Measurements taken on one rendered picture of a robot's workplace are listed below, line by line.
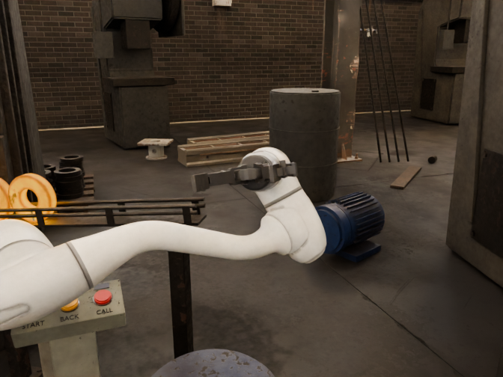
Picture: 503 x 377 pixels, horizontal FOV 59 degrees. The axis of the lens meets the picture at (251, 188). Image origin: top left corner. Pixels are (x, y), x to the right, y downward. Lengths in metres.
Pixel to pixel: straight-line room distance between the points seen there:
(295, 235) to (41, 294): 0.52
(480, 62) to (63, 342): 2.29
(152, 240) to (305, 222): 0.35
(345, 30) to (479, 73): 2.59
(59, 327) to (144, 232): 0.33
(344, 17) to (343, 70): 0.54
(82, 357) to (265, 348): 0.94
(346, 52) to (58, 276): 4.48
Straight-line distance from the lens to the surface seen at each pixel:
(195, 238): 0.94
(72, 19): 7.82
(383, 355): 1.98
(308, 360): 1.90
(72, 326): 1.12
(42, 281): 0.86
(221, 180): 0.85
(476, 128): 2.65
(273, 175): 0.73
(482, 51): 2.67
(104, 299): 1.13
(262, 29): 8.46
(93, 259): 0.88
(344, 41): 5.04
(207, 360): 1.19
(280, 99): 3.54
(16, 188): 1.58
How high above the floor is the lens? 1.16
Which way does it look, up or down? 17 degrees down
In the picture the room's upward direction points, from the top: straight up
